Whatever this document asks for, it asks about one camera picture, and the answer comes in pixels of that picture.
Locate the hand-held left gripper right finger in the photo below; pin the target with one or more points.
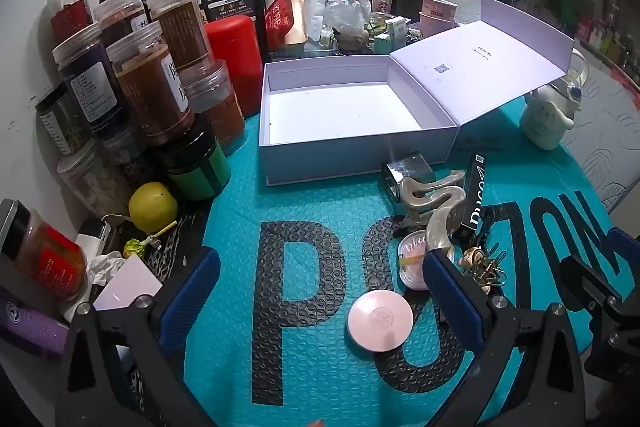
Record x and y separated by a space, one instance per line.
450 302

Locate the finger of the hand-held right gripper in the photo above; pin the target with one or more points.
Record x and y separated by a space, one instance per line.
625 249
585 277

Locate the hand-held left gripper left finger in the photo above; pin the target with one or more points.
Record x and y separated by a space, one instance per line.
192 292

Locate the small pink powder jar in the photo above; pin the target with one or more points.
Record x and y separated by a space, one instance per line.
412 257

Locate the pink round compact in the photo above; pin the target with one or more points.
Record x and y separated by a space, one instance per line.
381 319

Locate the beige wavy hair claw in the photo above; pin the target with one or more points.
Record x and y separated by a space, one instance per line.
440 202

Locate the long black cosmetic box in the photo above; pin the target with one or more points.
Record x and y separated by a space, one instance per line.
475 197

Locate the dark square compact case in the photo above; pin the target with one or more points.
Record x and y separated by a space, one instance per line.
407 169

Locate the lavender hinged gift box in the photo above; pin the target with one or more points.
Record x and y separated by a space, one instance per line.
340 112

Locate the green wrapped lollipop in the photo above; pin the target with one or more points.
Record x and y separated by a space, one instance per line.
134 248

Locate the crumpled white paper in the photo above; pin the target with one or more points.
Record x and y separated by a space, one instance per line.
106 268

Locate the yellow green apple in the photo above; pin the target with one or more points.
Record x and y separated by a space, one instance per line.
152 207

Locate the white quilted cover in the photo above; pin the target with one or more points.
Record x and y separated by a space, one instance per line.
605 147

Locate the silver phone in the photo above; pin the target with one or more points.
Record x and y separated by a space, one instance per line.
95 237

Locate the teal bubble mailer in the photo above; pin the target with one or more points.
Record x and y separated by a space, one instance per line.
240 187

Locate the green jar with black lid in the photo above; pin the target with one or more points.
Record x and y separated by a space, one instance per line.
197 167

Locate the red label jar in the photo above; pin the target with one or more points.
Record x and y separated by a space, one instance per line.
50 257

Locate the cream cartoon water bottle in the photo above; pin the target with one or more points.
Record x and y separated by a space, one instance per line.
545 117

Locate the purple tube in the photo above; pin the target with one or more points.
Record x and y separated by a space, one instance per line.
30 322

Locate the shelf of bottles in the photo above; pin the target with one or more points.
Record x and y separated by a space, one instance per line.
610 37

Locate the cluster of clear spice jars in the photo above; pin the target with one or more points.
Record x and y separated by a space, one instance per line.
145 82

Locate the red canister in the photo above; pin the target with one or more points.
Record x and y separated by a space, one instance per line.
235 57

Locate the green and white carton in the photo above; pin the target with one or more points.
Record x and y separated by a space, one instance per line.
392 34

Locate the pink paper cup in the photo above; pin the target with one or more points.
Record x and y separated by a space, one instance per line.
439 7
435 27

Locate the red snack packet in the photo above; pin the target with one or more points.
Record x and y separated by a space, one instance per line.
277 19

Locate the beige paper packet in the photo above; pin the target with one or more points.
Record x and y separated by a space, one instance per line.
299 14

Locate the small lidded ceramic cup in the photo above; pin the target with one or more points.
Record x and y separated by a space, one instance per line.
382 2

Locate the clear plastic wrapper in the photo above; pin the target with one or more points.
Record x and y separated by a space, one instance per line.
347 12

